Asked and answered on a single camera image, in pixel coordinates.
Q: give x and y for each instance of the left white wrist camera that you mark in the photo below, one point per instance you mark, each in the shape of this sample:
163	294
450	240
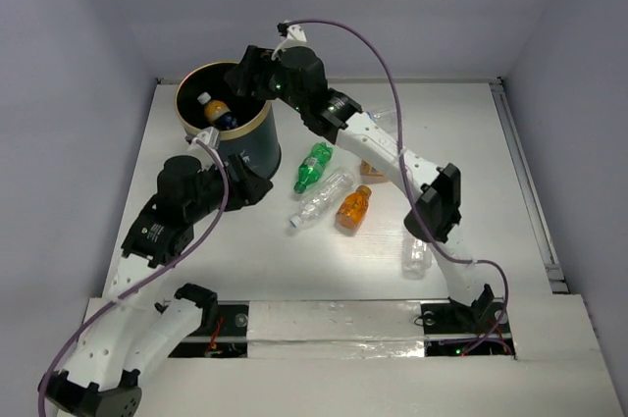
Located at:
209	138

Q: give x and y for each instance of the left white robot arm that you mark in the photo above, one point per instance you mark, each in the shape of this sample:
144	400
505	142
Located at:
100	370

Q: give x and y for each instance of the small orange bottle barcode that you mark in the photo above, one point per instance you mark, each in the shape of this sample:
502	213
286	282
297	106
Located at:
370	175

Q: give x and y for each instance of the blue label water bottle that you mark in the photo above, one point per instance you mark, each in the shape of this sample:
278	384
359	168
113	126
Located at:
385	118

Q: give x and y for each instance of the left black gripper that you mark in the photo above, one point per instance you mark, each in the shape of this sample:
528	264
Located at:
246	177

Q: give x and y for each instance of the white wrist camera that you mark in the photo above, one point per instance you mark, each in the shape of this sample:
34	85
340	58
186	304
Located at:
291	36
209	138

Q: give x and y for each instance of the metal rail at table edge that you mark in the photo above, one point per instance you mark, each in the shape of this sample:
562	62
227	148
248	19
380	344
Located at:
540	228

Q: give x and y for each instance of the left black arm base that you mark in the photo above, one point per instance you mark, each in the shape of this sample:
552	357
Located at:
227	340

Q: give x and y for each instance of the silver foil tape strip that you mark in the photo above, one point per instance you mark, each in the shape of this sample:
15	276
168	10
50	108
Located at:
335	330

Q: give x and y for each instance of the clear crushed bottle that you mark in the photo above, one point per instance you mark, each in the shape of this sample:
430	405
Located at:
416	258

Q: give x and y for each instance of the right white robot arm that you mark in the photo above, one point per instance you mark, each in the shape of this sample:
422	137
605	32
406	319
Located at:
434	192

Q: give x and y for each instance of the tall orange blue tea bottle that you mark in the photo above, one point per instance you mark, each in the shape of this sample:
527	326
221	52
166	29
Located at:
217	112

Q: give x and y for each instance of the small orange floral bottle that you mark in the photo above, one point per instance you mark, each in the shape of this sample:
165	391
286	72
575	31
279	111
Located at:
354	208

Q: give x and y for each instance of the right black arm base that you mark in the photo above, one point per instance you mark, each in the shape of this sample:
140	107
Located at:
445	335

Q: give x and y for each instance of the clear bottle white cap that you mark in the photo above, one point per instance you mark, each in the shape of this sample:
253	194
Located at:
321	198

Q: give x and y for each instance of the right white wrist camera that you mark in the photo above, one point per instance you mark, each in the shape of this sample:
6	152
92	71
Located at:
291	36

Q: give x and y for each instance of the green plastic bottle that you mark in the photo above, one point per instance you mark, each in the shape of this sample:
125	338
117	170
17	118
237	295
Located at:
313	166

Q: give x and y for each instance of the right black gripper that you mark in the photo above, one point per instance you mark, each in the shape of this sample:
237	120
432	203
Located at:
256	59

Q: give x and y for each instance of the dark bin with gold rim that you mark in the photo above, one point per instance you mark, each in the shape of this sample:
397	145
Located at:
255	137

